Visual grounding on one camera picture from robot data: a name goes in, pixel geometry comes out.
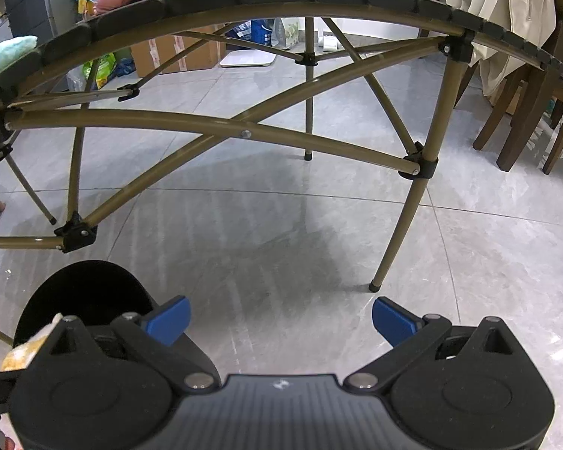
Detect large taped cardboard box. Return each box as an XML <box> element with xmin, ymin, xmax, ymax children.
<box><xmin>130</xmin><ymin>33</ymin><xmax>226</xmax><ymax>78</ymax></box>

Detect blue white bag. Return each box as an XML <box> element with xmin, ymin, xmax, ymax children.
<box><xmin>225</xmin><ymin>21</ymin><xmax>254</xmax><ymax>44</ymax></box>

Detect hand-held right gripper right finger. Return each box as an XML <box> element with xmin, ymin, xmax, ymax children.
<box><xmin>346</xmin><ymin>296</ymin><xmax>519</xmax><ymax>393</ymax></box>

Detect white floor scale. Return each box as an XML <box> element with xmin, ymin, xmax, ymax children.
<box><xmin>220</xmin><ymin>51</ymin><xmax>277</xmax><ymax>69</ymax></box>

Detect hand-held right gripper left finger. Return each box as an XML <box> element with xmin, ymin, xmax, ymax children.
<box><xmin>46</xmin><ymin>296</ymin><xmax>219</xmax><ymax>393</ymax></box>

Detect green pet food bag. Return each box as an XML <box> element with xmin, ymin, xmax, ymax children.
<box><xmin>82</xmin><ymin>54</ymin><xmax>118</xmax><ymax>91</ymax></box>

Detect cream hoodie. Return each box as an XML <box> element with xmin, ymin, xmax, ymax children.
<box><xmin>446</xmin><ymin>0</ymin><xmax>555</xmax><ymax>97</ymax></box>

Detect black trash bin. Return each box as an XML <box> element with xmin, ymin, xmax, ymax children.
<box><xmin>13</xmin><ymin>260</ymin><xmax>155</xmax><ymax>352</ymax></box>

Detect wooden chair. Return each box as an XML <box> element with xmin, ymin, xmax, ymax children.
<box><xmin>455</xmin><ymin>0</ymin><xmax>563</xmax><ymax>174</ymax></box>

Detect dark blue bag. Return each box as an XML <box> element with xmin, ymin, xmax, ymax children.
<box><xmin>251</xmin><ymin>19</ymin><xmax>274</xmax><ymax>48</ymax></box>

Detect white green bag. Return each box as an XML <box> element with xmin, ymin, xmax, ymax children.
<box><xmin>273</xmin><ymin>18</ymin><xmax>306</xmax><ymax>50</ymax></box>

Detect yellow plush toy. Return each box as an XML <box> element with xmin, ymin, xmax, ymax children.
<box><xmin>1</xmin><ymin>313</ymin><xmax>63</xmax><ymax>371</ymax></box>

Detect light blue plush toy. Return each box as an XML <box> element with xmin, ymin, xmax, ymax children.
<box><xmin>0</xmin><ymin>35</ymin><xmax>39</xmax><ymax>83</ymax></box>

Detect tan folding table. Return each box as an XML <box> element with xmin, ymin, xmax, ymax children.
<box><xmin>0</xmin><ymin>0</ymin><xmax>563</xmax><ymax>348</ymax></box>

